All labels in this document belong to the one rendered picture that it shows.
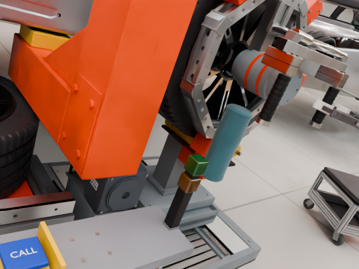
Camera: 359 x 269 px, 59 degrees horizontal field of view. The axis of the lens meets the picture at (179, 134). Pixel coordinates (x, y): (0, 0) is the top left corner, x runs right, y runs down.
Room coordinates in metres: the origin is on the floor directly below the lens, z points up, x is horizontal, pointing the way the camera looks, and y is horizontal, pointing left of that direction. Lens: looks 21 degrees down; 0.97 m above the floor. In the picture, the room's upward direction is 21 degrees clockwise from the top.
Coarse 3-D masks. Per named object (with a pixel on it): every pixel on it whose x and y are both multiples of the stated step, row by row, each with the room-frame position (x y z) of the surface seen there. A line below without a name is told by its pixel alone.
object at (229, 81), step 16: (256, 16) 1.41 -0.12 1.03; (240, 32) 1.20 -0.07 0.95; (192, 48) 1.03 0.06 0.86; (224, 48) 1.18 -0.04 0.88; (240, 48) 1.29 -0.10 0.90; (224, 80) 1.22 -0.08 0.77; (208, 96) 1.18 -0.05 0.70; (224, 96) 1.24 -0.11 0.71; (240, 96) 1.34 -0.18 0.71; (256, 96) 1.36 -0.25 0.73
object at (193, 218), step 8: (128, 208) 1.12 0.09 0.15; (200, 208) 1.32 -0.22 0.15; (208, 208) 1.35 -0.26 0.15; (216, 208) 1.34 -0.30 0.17; (184, 216) 1.21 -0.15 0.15; (192, 216) 1.20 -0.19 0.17; (200, 216) 1.24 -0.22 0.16; (208, 216) 1.29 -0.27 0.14; (184, 224) 1.18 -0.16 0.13; (192, 224) 1.22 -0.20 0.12; (200, 224) 1.26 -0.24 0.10
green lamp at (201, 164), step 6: (192, 156) 0.70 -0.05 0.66; (198, 156) 0.71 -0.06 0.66; (186, 162) 0.70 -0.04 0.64; (192, 162) 0.69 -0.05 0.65; (198, 162) 0.68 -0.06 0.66; (204, 162) 0.69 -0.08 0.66; (186, 168) 0.69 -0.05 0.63; (192, 168) 0.68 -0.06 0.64; (198, 168) 0.68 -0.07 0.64; (204, 168) 0.69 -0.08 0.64; (192, 174) 0.68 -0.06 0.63; (198, 174) 0.69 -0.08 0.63
